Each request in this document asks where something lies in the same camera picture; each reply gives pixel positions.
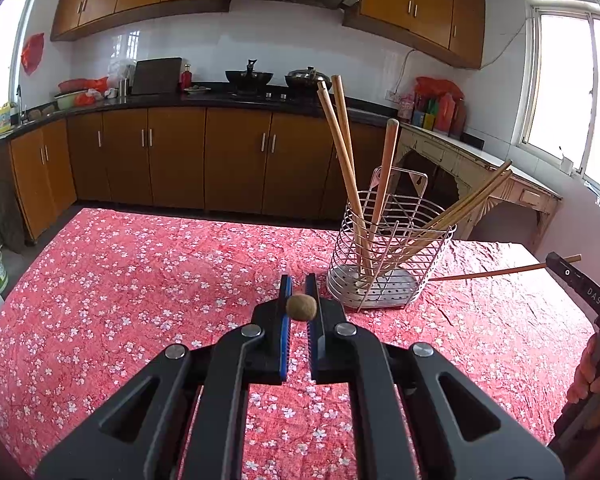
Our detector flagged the black wok with handle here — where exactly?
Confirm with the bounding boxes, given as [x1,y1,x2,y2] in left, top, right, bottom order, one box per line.
[225,60,273,94]

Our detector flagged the small red bottle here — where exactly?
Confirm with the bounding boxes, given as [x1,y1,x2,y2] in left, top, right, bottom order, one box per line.
[180,63,193,92]

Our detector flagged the brown lower kitchen cabinets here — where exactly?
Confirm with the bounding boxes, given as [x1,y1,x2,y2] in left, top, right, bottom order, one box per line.
[0,94,401,256]

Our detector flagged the red bottles and bags group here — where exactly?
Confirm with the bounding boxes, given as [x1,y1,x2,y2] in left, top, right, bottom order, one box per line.
[398,76,467,139]

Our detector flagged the black lidded pot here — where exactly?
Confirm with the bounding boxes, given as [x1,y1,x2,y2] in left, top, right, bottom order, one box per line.
[285,66,332,98]

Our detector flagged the cream wooden side table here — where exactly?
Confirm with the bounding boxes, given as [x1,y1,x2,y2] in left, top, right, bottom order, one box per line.
[396,122,560,252]

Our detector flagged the wooden chopstick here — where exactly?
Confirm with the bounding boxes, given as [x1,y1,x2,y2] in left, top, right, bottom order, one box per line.
[379,169,515,276]
[286,294,317,322]
[332,75,372,276]
[429,254,582,282]
[369,159,515,281]
[368,118,400,243]
[317,84,372,280]

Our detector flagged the red basin on counter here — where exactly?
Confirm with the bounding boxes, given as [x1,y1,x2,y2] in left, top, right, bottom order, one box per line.
[55,77,108,110]

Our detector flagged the dark cutting board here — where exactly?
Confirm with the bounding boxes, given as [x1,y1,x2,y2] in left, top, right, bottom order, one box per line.
[131,58,183,96]

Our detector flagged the red plastic bag on wall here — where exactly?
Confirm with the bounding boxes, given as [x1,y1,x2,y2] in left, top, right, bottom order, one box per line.
[21,32,45,76]

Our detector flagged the person's right hand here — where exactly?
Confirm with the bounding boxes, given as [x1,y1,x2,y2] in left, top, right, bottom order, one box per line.
[567,334,600,430]

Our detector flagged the metal wire utensil holder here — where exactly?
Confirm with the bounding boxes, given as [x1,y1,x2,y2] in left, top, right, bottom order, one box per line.
[326,167,456,311]

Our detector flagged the yellow detergent bottle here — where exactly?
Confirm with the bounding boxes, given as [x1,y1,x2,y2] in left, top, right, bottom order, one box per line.
[0,102,12,134]

